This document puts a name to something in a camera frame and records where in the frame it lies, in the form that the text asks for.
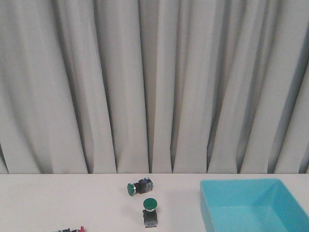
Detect light blue plastic box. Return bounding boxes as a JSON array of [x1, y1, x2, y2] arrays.
[[200, 178, 309, 232]]

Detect lying green push button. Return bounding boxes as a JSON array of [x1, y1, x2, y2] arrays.
[[127, 178, 153, 196]]

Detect white pleated curtain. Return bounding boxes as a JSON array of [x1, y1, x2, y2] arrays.
[[0, 0, 309, 174]]

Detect upright green push button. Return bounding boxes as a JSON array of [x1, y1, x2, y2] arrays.
[[142, 198, 158, 228]]

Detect red push button lying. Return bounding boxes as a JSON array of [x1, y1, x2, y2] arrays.
[[53, 226, 85, 232]]

